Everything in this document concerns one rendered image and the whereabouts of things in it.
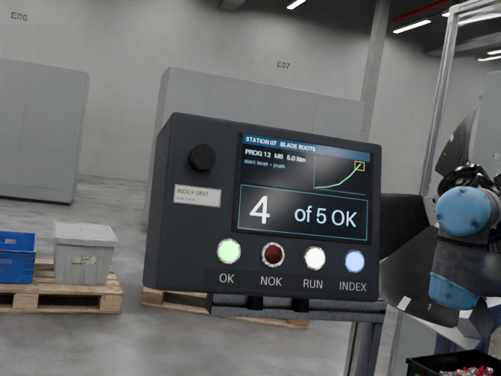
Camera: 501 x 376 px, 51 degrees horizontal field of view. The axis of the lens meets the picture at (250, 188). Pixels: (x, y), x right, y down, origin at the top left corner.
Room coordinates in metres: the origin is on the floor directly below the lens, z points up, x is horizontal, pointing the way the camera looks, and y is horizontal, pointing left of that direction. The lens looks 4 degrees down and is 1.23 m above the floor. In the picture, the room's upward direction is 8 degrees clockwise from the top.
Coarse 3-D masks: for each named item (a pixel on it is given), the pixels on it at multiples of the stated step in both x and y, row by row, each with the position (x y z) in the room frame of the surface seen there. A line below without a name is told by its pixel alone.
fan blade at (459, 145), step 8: (472, 112) 1.52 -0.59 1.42; (464, 120) 1.54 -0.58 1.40; (472, 120) 1.48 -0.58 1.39; (456, 128) 1.58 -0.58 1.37; (464, 128) 1.50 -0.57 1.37; (456, 136) 1.54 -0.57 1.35; (464, 136) 1.47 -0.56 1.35; (448, 144) 1.59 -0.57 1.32; (456, 144) 1.50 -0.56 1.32; (464, 144) 1.44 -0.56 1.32; (448, 152) 1.56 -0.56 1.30; (456, 152) 1.48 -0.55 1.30; (464, 152) 1.41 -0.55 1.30; (440, 160) 1.61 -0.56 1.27; (448, 160) 1.54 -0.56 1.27; (456, 160) 1.46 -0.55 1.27; (464, 160) 1.39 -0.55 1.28; (440, 168) 1.59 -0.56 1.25; (448, 168) 1.53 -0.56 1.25; (456, 168) 1.45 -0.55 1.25
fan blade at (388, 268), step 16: (416, 240) 1.22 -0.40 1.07; (432, 240) 1.21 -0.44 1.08; (400, 256) 1.20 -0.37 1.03; (416, 256) 1.19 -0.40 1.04; (432, 256) 1.19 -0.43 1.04; (384, 272) 1.19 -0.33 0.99; (400, 272) 1.18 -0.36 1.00; (416, 272) 1.16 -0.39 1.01; (384, 288) 1.16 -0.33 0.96; (400, 288) 1.15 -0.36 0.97; (416, 288) 1.14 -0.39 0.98; (416, 304) 1.11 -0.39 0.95; (432, 320) 1.08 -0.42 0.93; (448, 320) 1.07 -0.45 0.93
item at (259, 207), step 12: (240, 192) 0.57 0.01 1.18; (252, 192) 0.57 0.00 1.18; (264, 192) 0.58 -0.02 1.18; (276, 192) 0.58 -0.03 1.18; (240, 204) 0.56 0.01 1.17; (252, 204) 0.57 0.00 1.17; (264, 204) 0.57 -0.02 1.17; (276, 204) 0.58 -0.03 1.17; (240, 216) 0.56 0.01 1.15; (252, 216) 0.57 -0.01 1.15; (264, 216) 0.57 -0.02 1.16; (276, 216) 0.58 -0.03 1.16; (240, 228) 0.56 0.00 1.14; (252, 228) 0.56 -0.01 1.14; (264, 228) 0.57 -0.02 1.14; (276, 228) 0.57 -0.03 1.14
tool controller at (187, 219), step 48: (192, 144) 0.56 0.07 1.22; (240, 144) 0.58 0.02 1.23; (288, 144) 0.60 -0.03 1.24; (336, 144) 0.62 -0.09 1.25; (192, 192) 0.55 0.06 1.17; (288, 192) 0.59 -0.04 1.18; (336, 192) 0.61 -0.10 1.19; (192, 240) 0.54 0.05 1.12; (240, 240) 0.56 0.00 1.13; (288, 240) 0.58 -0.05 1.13; (336, 240) 0.59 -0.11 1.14; (192, 288) 0.53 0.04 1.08; (240, 288) 0.55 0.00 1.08; (288, 288) 0.56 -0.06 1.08; (336, 288) 0.58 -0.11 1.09
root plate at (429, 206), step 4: (428, 196) 1.36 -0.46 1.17; (432, 196) 1.36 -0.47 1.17; (436, 196) 1.35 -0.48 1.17; (424, 200) 1.37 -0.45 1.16; (428, 200) 1.37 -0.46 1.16; (436, 200) 1.35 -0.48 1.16; (424, 204) 1.37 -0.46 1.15; (428, 204) 1.36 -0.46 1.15; (432, 204) 1.36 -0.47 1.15; (428, 208) 1.36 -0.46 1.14; (432, 208) 1.36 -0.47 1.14; (428, 212) 1.36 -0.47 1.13; (432, 212) 1.35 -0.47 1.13; (428, 216) 1.36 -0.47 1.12; (432, 216) 1.35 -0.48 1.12; (432, 220) 1.35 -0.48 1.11; (436, 220) 1.35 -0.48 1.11; (432, 224) 1.35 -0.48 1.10
